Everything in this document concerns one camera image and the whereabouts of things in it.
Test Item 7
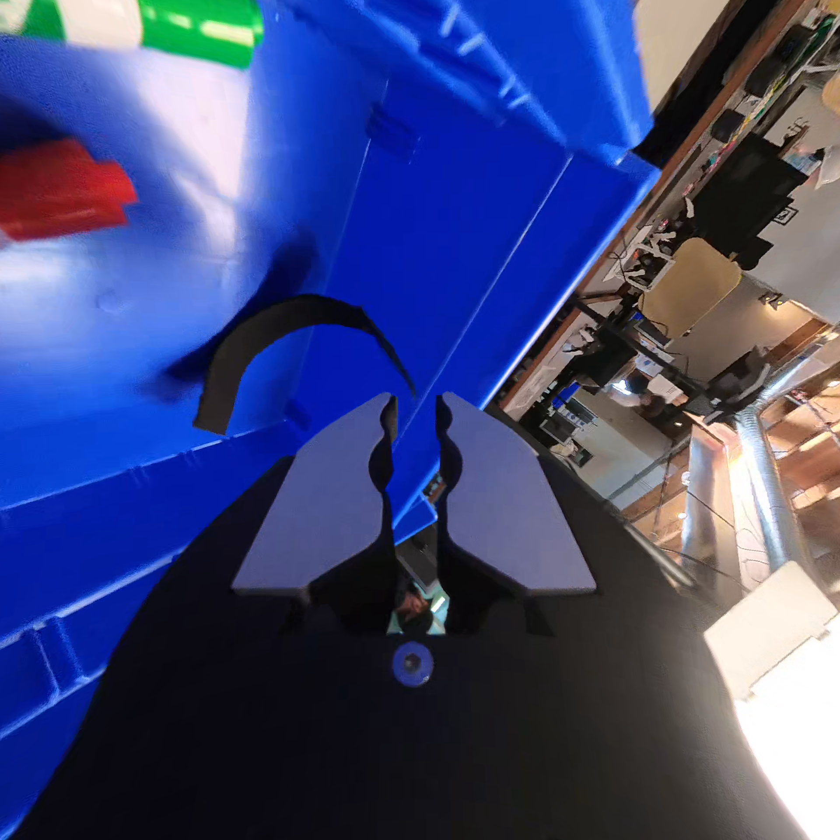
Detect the green marker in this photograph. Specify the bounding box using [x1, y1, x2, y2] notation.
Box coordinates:
[0, 0, 263, 69]

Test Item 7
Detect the red marker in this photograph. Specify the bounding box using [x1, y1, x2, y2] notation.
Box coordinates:
[0, 138, 139, 244]

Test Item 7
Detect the black velcro strap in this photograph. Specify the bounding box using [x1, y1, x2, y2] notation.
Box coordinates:
[193, 296, 418, 437]

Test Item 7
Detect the large blue plastic bin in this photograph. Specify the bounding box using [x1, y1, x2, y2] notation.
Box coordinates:
[0, 0, 660, 815]

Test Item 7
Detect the silver air duct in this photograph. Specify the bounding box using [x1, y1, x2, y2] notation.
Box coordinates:
[680, 381, 815, 592]

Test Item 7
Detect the bright studio light panel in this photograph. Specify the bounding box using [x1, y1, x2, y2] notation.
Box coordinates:
[703, 565, 840, 840]

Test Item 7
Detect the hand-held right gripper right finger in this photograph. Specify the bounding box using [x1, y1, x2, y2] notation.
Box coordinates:
[436, 392, 598, 601]

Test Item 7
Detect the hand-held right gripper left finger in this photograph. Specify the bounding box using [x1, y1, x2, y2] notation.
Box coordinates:
[233, 392, 397, 605]

